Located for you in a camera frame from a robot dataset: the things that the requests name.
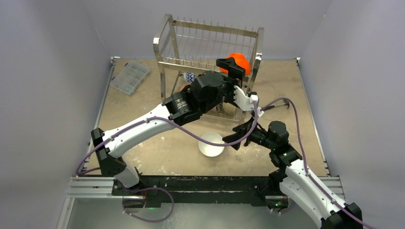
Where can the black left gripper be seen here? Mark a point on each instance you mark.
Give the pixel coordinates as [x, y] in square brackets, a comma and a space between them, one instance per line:
[234, 72]

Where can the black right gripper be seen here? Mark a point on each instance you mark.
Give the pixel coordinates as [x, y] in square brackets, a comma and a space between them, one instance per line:
[249, 133]

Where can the red orange bowl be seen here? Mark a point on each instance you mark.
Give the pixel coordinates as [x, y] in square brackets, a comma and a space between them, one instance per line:
[241, 61]

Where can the plain white bowl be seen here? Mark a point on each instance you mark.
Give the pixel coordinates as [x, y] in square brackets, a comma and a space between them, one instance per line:
[210, 150]

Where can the stainless steel dish rack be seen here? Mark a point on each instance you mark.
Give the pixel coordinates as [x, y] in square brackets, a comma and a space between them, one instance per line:
[182, 45]

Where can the tan glossy dark-rimmed bowl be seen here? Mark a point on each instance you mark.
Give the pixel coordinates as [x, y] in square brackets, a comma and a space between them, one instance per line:
[184, 87]

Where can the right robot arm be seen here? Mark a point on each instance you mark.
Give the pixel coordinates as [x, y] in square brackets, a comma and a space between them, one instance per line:
[296, 180]

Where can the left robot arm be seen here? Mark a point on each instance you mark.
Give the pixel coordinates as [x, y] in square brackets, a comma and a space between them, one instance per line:
[185, 106]

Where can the clear plastic organizer box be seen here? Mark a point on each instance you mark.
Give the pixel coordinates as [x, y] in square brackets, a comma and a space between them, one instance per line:
[130, 77]

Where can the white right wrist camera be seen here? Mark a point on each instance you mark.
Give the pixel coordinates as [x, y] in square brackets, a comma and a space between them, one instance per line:
[257, 113]

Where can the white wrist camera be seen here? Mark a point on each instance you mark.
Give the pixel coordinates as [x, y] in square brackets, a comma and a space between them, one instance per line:
[243, 101]
[257, 113]

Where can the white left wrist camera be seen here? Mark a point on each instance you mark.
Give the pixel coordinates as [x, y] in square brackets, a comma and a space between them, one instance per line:
[243, 101]

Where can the black handled claw hammer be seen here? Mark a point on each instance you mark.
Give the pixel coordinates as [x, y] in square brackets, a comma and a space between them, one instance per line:
[277, 103]

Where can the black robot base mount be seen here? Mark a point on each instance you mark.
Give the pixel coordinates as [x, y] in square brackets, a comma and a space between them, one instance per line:
[153, 190]

